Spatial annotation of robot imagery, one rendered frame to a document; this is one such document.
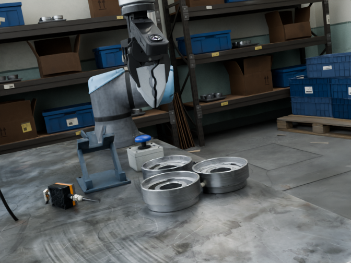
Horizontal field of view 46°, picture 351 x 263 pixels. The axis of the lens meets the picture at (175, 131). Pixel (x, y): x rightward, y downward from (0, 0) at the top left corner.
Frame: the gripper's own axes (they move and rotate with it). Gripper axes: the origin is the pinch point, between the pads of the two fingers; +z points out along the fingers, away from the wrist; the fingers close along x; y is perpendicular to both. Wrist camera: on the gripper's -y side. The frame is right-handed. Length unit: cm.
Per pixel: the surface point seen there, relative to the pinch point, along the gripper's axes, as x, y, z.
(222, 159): -8.3, -11.7, 12.4
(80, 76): -36, 330, 0
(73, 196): 21.0, -7.6, 13.7
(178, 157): -2.5, -2.4, 12.5
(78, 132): -24, 329, 54
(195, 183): 2.2, -21.7, 12.4
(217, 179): -2.6, -20.2, 13.2
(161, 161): 0.8, -0.5, 12.9
